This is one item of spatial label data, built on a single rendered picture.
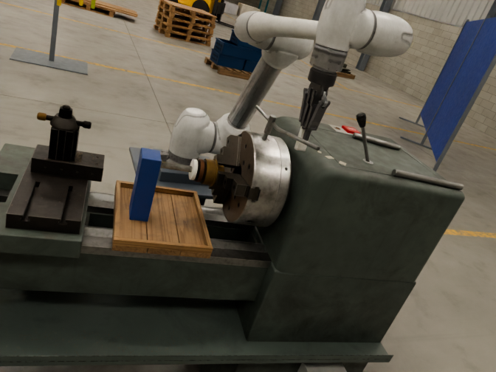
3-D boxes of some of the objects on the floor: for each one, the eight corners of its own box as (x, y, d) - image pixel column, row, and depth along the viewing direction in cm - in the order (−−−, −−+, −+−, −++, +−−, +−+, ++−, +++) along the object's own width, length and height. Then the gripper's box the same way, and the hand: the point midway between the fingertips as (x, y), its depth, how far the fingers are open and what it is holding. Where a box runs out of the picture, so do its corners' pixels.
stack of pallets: (197, 38, 1108) (204, 9, 1078) (210, 47, 1047) (218, 17, 1017) (152, 28, 1037) (158, -3, 1006) (164, 37, 976) (171, 4, 945)
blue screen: (398, 117, 964) (449, 13, 866) (432, 130, 951) (487, 25, 852) (401, 169, 597) (489, -2, 499) (457, 191, 583) (558, 20, 485)
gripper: (302, 61, 116) (280, 140, 126) (322, 72, 105) (296, 157, 115) (325, 66, 119) (302, 142, 129) (348, 77, 108) (319, 160, 118)
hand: (302, 139), depth 120 cm, fingers closed
